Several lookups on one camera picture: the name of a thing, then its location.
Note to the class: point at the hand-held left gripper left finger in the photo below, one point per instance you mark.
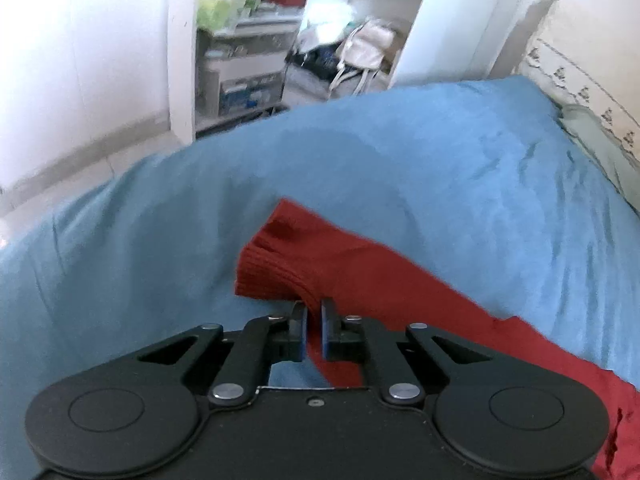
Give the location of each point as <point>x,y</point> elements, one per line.
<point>300,327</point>

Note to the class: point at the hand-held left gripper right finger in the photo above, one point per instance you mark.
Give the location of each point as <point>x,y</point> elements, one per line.
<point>327,327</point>

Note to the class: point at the red knit sweater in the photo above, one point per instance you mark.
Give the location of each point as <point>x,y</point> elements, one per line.
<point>360,280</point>

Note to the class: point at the dark clothes pile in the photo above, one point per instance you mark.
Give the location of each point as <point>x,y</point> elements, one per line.
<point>315,62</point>

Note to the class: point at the blue bed blanket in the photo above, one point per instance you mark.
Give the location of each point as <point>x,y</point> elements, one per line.
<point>425,170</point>

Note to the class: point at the white handbag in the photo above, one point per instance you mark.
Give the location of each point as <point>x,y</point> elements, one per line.
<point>362,45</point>

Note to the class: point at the white shelf unit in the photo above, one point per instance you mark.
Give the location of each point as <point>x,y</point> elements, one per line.
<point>240,45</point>

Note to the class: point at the green plastic bag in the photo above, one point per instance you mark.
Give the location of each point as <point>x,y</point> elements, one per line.
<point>217,10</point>

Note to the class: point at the pale green pillow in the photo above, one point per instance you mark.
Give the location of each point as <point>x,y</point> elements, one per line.
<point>602,142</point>

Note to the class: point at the floral patterned pillow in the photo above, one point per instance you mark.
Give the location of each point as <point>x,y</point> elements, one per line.
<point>582,60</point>

